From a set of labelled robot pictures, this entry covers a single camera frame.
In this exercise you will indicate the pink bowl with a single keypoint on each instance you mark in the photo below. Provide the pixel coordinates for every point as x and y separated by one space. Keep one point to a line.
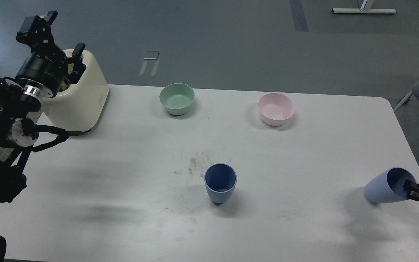
275 109

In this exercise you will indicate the cream white toaster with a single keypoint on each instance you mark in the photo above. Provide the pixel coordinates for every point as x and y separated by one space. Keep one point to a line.
79 107

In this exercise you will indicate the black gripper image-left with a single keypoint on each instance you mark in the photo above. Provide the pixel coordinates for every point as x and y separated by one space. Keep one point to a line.
48 67

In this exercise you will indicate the dark blue cup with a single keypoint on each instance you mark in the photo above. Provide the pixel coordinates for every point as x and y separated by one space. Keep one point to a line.
220 181

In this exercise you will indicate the light blue cup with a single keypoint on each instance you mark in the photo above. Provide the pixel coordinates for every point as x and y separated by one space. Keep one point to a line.
388 187

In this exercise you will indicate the green bowl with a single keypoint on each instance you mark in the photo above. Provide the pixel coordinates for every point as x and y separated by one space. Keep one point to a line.
177 98

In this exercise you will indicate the white stand base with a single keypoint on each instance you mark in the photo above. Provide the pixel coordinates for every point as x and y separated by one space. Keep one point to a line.
365 7

